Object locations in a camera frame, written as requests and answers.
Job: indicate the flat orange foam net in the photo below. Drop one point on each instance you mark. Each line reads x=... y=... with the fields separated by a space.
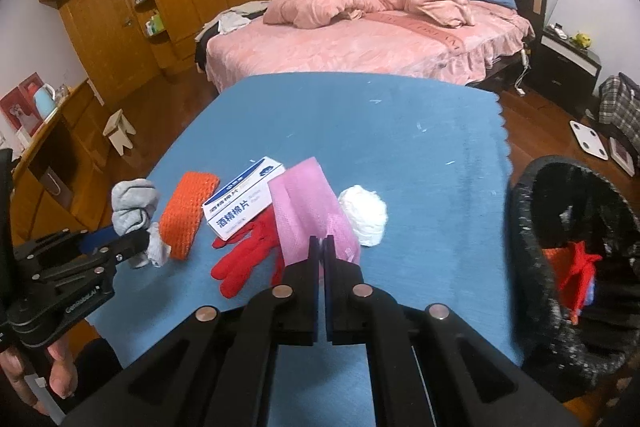
x=187 y=212

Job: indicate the black-lined trash bin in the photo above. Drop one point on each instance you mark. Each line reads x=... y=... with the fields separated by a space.
x=525 y=227

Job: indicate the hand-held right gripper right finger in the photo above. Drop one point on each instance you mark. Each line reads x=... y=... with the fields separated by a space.
x=340 y=292

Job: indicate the pile of clothes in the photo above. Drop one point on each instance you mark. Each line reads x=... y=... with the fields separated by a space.
x=235 y=19

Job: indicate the plaid bag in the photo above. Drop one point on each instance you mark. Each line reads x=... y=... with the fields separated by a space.
x=620 y=107

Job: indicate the white and brown scale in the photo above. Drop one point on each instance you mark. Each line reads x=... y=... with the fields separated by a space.
x=624 y=154

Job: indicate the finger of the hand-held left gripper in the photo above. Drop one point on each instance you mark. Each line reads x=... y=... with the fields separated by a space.
x=120 y=252
x=100 y=239

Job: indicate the red picture box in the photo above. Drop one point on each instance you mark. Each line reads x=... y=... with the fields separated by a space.
x=17 y=112

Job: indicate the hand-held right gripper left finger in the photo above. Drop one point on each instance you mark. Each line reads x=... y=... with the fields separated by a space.
x=305 y=292

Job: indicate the pink bed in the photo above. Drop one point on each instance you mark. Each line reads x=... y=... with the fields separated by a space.
x=350 y=47

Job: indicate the red knotted plastic bag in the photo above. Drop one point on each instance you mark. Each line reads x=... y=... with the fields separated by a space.
x=582 y=272

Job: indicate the wooden door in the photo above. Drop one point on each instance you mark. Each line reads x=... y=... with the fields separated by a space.
x=110 y=37

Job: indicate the small wooden stool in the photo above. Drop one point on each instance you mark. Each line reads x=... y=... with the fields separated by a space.
x=119 y=129

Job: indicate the yellow plush toy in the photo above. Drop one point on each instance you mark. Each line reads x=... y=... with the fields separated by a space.
x=581 y=39

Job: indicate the blue tablecloth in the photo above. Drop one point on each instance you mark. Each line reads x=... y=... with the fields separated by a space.
x=350 y=132

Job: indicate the grey sock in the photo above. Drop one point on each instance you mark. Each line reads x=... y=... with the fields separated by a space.
x=132 y=207

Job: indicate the bluish plastic wrapper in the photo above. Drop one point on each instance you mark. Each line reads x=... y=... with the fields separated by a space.
x=592 y=292

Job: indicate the red glove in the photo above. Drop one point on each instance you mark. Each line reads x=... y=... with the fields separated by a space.
x=240 y=262
x=279 y=269

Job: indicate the white and blue box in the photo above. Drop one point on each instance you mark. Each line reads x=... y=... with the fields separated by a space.
x=240 y=202

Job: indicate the black nightstand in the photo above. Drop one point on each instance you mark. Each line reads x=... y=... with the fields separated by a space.
x=565 y=77

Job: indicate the wooden dresser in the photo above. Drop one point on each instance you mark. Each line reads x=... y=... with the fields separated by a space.
x=85 y=127

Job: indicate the white bathroom scale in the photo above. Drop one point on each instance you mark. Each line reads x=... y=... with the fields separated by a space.
x=591 y=139

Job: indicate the light blue kettle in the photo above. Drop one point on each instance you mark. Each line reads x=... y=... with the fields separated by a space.
x=44 y=102

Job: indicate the person's left hand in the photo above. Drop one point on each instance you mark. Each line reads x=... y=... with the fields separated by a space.
x=62 y=372

